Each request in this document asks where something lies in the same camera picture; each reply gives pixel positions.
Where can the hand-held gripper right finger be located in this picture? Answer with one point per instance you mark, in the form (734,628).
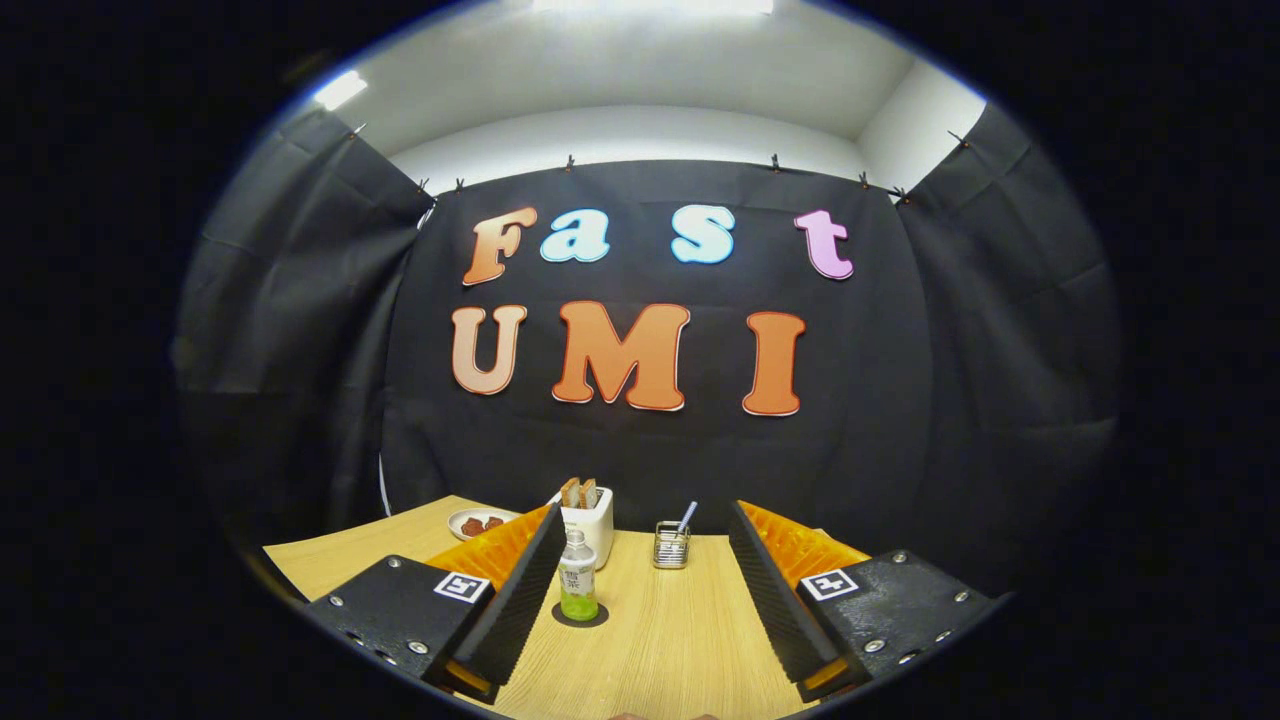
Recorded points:
(772,590)

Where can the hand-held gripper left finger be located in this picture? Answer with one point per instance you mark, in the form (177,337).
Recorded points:
(525,590)

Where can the clear juice bottle green label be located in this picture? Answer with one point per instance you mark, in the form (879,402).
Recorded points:
(578,585)

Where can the dark round coaster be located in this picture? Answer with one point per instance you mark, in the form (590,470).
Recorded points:
(603,614)

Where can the small white plate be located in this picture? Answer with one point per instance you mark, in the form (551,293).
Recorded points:
(455,524)

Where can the white toaster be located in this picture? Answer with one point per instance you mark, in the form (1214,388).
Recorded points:
(601,530)

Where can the wooden table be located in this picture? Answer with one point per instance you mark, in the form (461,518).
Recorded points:
(680,640)

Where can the toasted bread slice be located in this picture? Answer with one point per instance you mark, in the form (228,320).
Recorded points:
(590,493)
(570,493)

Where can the black backdrop cloth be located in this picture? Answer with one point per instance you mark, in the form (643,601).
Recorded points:
(880,420)

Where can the small ceiling light panel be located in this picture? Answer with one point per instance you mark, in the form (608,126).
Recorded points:
(340,90)

